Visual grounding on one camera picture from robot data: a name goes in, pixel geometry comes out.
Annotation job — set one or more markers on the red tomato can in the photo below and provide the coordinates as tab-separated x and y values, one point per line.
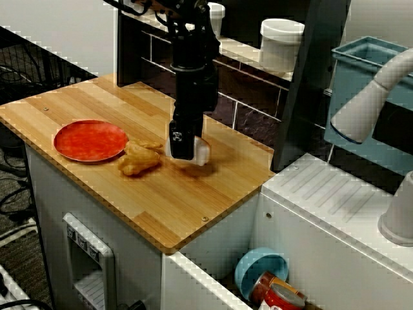
284	298

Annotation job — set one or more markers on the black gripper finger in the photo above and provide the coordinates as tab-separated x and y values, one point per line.
183	142
200	126

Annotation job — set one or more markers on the white toy oven panel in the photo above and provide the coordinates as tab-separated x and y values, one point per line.
106	255

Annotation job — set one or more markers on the light blue bowl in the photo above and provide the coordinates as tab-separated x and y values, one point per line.
248	264

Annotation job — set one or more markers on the tan toy chicken piece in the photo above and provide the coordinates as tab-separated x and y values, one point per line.
138	159

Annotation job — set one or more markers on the grey toy faucet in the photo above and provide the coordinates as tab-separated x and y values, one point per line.
358	109

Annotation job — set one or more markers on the light blue plastic bin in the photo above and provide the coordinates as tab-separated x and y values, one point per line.
351	55

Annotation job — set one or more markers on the red round plate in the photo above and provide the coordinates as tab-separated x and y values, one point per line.
90	140

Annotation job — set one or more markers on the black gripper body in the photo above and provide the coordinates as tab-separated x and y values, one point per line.
193	90

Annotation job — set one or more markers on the wide dark kitchen post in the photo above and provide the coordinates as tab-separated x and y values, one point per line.
309	80

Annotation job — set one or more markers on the white toy sink unit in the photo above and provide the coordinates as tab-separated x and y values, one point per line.
322	245

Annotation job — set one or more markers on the aluminium extrusion frame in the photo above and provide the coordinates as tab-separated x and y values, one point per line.
13	290

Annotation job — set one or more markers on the narrow dark kitchen post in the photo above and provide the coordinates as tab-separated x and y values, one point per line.
124	48

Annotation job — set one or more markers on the dark tile backsplash with ledge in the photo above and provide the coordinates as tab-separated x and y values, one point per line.
251	87

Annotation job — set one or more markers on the orange label soup can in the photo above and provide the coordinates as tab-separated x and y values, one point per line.
261	284

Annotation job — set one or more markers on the white toy kitchen cabinet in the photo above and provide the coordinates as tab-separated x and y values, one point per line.
129	245

